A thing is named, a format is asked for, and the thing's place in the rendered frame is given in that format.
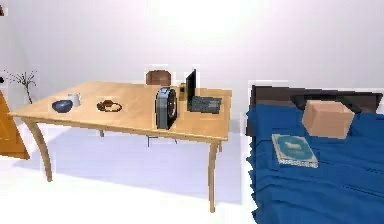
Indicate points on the blue bed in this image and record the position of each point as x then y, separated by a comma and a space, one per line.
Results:
333, 180

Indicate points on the tan cardboard box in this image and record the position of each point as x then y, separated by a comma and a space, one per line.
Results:
326, 118

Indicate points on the brown plate with food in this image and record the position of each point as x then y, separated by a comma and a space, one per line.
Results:
109, 106

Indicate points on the white mug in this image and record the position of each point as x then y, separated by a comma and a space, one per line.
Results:
75, 99

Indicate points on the black laptop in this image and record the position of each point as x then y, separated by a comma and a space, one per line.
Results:
200, 101

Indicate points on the bare twig plant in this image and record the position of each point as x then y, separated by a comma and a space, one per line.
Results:
26, 83

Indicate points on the light wooden table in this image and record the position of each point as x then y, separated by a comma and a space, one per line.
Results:
133, 106

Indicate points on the teal book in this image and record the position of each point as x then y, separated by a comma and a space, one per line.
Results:
293, 150

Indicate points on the blue bowl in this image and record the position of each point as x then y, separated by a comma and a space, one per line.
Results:
62, 106

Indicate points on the orange wooden door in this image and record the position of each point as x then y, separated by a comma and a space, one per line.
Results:
8, 133

